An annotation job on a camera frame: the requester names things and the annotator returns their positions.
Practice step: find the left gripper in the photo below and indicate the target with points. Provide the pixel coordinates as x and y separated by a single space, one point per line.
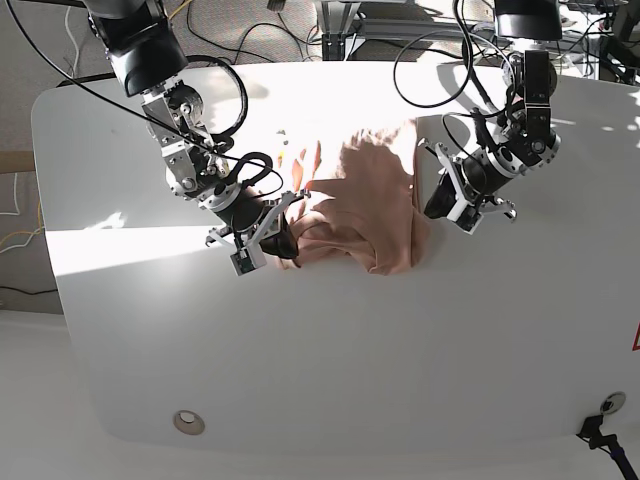
475 179

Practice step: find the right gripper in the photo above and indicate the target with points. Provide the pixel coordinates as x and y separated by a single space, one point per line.
251 219

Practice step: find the salmon pink T-shirt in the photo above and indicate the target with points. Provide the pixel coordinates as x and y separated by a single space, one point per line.
364 198

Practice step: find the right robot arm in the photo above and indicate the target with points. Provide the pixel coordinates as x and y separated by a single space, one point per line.
146 59

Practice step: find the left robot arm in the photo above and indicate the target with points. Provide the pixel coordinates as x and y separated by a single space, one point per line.
524 121

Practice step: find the metal table grommet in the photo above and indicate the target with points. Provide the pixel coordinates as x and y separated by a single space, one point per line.
188 423
613 403

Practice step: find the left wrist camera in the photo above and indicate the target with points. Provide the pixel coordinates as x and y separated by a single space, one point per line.
465 217

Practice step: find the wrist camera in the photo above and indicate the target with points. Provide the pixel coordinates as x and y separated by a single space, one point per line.
465 217
248 259

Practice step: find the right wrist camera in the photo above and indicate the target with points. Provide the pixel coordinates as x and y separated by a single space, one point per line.
248 259

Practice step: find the aluminium frame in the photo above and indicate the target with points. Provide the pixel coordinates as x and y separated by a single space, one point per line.
345 25

